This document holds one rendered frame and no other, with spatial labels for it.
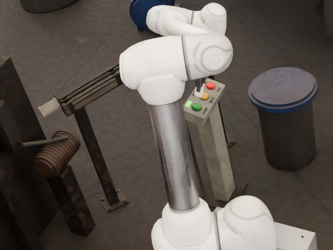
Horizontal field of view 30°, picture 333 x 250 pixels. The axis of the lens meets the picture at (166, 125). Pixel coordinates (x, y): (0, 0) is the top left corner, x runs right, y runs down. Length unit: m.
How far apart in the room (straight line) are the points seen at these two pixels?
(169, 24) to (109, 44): 2.33
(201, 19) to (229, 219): 0.75
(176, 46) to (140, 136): 1.83
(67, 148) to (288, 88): 1.04
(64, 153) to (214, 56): 1.25
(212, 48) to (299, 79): 1.31
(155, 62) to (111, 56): 2.61
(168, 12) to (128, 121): 1.50
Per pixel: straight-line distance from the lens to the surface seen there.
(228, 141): 3.33
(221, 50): 1.70
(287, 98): 2.86
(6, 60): 2.82
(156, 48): 1.74
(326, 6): 3.72
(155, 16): 2.29
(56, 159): 2.75
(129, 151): 3.45
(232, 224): 1.97
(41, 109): 2.74
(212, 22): 2.26
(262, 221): 1.98
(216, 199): 3.03
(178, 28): 2.12
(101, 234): 3.05
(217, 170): 2.87
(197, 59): 1.70
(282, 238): 2.25
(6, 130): 2.71
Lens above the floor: 2.15
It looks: 37 degrees down
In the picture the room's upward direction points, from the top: 16 degrees counter-clockwise
